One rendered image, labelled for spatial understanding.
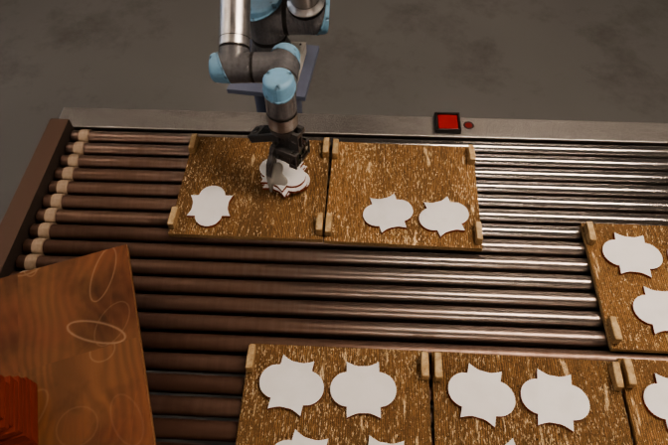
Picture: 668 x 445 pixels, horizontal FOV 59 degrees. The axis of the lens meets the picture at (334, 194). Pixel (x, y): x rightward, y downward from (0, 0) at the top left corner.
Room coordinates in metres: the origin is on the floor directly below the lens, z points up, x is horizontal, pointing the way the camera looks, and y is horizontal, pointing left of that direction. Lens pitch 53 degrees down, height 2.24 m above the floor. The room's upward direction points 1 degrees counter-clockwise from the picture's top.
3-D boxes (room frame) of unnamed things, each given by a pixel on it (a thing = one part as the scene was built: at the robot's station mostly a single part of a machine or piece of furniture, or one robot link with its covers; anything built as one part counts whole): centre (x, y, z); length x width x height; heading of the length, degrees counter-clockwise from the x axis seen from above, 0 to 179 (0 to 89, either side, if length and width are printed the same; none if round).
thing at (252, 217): (1.03, 0.22, 0.93); 0.41 x 0.35 x 0.02; 86
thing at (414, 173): (1.00, -0.19, 0.93); 0.41 x 0.35 x 0.02; 85
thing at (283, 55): (1.14, 0.13, 1.27); 0.11 x 0.11 x 0.08; 86
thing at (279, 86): (1.04, 0.12, 1.27); 0.09 x 0.08 x 0.11; 176
